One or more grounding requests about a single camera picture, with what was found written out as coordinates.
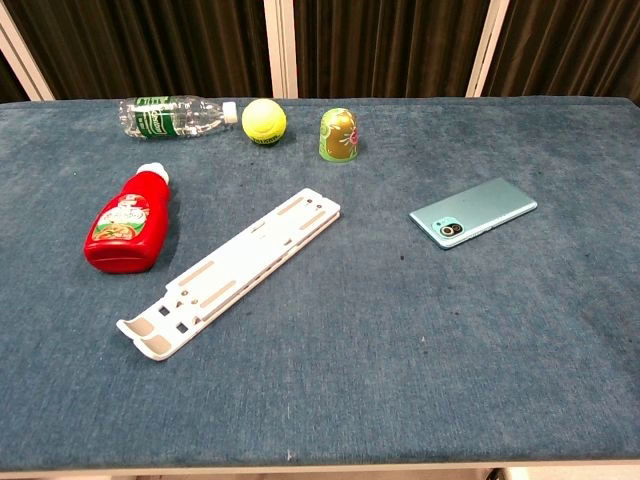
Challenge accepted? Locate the light blue smartphone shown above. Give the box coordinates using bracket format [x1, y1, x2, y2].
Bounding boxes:
[408, 177, 539, 251]

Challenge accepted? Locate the white folding laptop stand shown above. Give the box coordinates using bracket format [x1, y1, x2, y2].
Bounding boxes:
[116, 187, 342, 363]

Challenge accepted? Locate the blue table cloth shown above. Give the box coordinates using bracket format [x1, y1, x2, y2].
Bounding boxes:
[0, 95, 640, 473]

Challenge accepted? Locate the green dome-shaped container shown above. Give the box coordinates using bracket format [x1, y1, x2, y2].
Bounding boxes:
[318, 106, 360, 164]

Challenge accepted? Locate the yellow tennis ball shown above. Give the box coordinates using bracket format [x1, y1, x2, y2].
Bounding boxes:
[241, 97, 288, 148]

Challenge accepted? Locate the red ketchup bottle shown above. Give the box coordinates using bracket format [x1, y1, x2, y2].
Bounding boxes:
[83, 162, 172, 275]

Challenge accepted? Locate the clear plastic water bottle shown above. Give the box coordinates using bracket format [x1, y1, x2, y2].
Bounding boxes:
[118, 94, 239, 142]

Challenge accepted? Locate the dark brown curtain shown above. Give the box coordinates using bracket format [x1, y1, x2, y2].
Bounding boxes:
[0, 0, 640, 104]

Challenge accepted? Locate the white partition frame post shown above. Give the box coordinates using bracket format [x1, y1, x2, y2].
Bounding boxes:
[0, 4, 55, 102]
[263, 0, 300, 100]
[465, 0, 511, 98]

